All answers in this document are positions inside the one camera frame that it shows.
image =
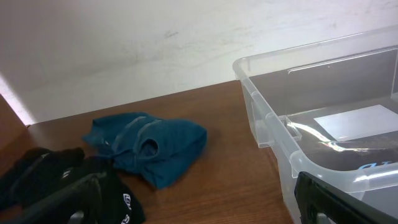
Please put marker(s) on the blue folded shirt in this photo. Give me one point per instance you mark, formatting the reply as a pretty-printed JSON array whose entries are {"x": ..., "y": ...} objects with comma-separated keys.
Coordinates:
[{"x": 160, "y": 150}]

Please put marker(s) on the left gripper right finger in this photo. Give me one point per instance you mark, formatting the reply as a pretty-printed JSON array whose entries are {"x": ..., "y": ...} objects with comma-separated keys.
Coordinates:
[{"x": 320, "y": 202}]

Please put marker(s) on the black folded garment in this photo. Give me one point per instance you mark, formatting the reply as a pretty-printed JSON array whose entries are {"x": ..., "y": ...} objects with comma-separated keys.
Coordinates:
[{"x": 40, "y": 172}]

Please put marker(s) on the clear plastic storage bin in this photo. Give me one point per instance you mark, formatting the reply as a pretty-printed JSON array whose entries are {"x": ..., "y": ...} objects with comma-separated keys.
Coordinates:
[{"x": 285, "y": 90}]

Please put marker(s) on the white label in bin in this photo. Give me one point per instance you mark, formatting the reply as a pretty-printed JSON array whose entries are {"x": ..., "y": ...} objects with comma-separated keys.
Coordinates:
[{"x": 360, "y": 123}]

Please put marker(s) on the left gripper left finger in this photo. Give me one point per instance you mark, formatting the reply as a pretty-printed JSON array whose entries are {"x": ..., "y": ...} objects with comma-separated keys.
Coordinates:
[{"x": 79, "y": 202}]

